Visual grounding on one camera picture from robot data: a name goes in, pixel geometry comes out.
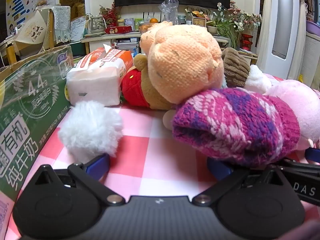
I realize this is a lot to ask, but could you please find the pink checkered tablecloth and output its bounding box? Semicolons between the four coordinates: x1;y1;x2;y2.
1;105;217;239

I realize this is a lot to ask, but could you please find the canvas tote bag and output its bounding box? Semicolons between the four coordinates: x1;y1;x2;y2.
15;9;49;44

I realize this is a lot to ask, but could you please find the white standing air conditioner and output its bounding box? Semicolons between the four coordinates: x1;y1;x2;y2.
257;0;307;80

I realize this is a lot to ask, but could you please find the white fluffy pompom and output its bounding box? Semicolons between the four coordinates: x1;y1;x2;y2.
58;101;123;163

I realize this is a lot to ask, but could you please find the pink round plush toy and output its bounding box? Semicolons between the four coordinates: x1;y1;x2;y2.
265;80;319;151

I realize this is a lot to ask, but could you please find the wooden picture frame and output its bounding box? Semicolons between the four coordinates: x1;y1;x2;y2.
192;17;207;27

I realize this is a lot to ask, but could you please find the orange white tissue pack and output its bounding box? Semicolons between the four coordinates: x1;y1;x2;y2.
66;44;133;106

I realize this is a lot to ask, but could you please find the green milk cardboard box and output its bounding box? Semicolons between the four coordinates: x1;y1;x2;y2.
0;45;74;200

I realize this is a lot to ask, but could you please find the magenta purple knitted hat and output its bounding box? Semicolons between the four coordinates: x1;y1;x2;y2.
172;88;300;167

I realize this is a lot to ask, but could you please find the red berry bouquet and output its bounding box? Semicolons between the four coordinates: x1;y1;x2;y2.
99;2;120;27

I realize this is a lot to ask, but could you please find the wooden dining chair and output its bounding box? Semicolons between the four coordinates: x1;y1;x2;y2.
1;5;71;61

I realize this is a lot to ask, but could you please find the red lantern ornament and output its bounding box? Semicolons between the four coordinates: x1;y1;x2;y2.
240;33;253;51

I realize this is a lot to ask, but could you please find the brown corduroy soft item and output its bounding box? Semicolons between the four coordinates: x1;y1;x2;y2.
222;47;250;88

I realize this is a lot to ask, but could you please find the wire basket bag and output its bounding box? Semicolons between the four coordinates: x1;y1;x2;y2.
86;14;106;34

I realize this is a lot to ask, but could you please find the pile of oranges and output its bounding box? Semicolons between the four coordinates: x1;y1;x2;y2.
138;18;159;33

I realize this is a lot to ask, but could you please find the purple plastic basin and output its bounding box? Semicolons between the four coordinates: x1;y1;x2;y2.
306;21;320;36

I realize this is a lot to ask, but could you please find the clear plastic bag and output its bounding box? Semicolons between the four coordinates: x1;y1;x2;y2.
158;0;179;25

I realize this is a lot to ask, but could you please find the red snack box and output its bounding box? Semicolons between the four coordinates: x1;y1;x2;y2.
105;25;132;34

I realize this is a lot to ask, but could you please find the white fluffy headband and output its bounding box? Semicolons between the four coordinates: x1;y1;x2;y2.
244;64;279;94

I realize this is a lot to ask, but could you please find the brown bear plush red shirt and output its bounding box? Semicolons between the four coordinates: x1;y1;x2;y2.
121;54;172;111

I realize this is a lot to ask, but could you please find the cream tv cabinet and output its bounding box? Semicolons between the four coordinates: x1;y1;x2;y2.
80;31;258;64

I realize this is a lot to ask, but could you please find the green potted plant with flowers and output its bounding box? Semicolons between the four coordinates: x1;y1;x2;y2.
212;1;263;49

